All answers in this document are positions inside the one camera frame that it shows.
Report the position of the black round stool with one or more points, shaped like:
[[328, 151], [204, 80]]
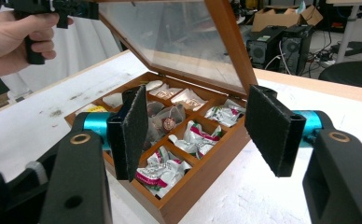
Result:
[[353, 74]]

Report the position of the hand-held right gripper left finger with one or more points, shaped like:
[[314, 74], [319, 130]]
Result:
[[132, 133]]

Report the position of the pink patterned sachet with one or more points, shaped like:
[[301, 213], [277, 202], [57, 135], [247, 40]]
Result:
[[189, 100], [166, 92]]

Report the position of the pile of translucent tea bags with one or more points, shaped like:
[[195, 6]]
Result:
[[155, 130]]

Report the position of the black computer tower green sticker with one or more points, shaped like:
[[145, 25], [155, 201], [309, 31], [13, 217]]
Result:
[[263, 49]]

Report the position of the open cardboard box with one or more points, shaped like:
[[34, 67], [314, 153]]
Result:
[[281, 18]]

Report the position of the white desk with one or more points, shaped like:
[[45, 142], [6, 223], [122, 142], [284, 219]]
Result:
[[347, 31]]

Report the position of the group of white green packets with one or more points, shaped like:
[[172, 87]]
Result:
[[197, 137]]

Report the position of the plain white sachet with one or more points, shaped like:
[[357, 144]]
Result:
[[154, 85], [113, 99]]

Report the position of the white foam mat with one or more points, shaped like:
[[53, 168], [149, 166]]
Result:
[[263, 199]]

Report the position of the wooden tea box with glass lid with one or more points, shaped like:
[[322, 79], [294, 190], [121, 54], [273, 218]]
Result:
[[201, 186]]

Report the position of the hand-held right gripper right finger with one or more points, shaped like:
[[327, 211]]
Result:
[[272, 130]]

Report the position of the yellow packet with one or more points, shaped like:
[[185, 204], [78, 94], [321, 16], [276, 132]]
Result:
[[95, 109]]

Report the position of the red label pyramid tea bag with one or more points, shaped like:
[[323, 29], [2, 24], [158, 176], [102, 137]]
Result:
[[169, 119]]

